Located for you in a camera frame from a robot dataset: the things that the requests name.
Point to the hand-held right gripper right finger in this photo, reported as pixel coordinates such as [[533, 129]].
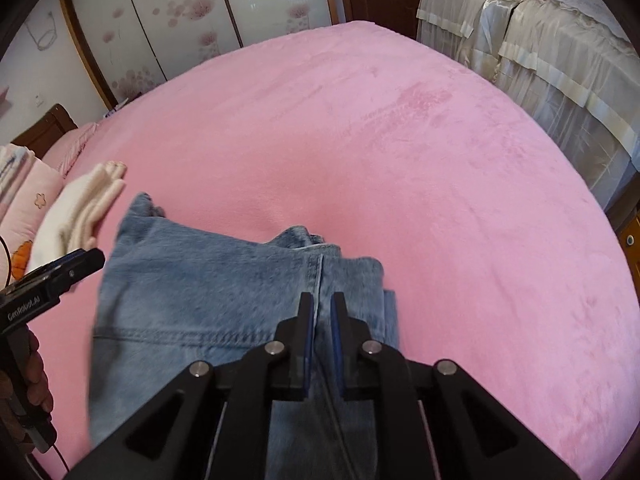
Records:
[[337, 345]]

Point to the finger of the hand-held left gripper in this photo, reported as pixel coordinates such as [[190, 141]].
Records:
[[85, 270], [60, 262]]

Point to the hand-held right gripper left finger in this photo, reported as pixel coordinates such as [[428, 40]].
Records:
[[306, 345]]

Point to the blue denim jacket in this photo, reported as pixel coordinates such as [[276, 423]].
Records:
[[200, 285]]

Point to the person's left hand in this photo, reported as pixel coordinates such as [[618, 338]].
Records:
[[37, 380]]

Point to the folded white fluffy sweater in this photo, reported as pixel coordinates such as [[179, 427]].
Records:
[[75, 210]]

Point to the folded pink floral quilt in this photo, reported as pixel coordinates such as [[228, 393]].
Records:
[[32, 190]]

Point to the plain pink pillow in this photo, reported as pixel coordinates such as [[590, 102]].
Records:
[[75, 147]]

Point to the pink bed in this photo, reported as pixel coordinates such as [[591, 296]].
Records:
[[400, 185]]

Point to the floral sliding door wardrobe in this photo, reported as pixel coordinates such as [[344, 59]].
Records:
[[175, 10]]

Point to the brown wooden cabinet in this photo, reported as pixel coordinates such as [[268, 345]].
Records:
[[631, 260]]

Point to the beige lace covered furniture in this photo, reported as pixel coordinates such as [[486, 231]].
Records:
[[550, 60]]

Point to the white wall outlet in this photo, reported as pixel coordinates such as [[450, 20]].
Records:
[[38, 102]]

